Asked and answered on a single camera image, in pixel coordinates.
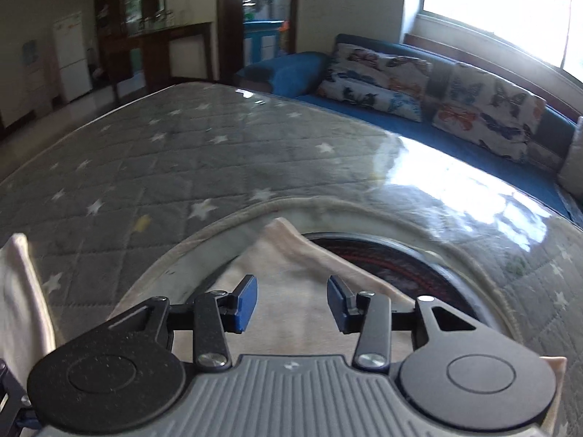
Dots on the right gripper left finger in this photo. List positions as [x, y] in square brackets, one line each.
[217, 313]

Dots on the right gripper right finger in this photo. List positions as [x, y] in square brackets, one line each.
[367, 314]

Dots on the grey quilted star tablecloth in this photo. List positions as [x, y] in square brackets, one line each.
[102, 204]

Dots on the left butterfly cushion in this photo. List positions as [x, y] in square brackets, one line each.
[390, 83]

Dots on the butterfly cushion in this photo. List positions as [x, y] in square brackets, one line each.
[487, 110]
[390, 83]

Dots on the right butterfly cushion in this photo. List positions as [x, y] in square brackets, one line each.
[487, 110]

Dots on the grey pillow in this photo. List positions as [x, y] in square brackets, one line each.
[570, 176]

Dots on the blue sofa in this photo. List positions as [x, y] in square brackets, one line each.
[297, 76]

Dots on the dark wooden cabinet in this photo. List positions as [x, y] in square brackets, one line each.
[123, 26]

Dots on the blue cabinet in doorway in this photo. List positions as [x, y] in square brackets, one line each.
[263, 40]

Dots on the white refrigerator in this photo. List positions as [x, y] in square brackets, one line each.
[71, 57]

